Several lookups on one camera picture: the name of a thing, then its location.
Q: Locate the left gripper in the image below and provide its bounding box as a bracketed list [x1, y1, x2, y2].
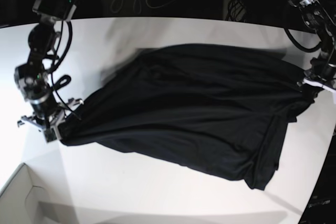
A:
[297, 69, 335, 93]

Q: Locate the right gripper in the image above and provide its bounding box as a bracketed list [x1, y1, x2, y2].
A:
[17, 98, 83, 131]

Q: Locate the black long-sleeve t-shirt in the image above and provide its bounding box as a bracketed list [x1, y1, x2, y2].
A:
[60, 44, 314, 190]

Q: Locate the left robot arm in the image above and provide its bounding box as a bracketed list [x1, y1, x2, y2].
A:
[284, 0, 335, 94]

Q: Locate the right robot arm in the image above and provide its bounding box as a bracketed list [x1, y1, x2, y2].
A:
[14, 0, 78, 132]

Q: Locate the white cardboard box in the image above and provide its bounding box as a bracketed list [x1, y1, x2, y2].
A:
[1, 163, 79, 223]

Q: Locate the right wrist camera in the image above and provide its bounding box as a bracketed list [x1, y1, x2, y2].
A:
[43, 126, 62, 143]

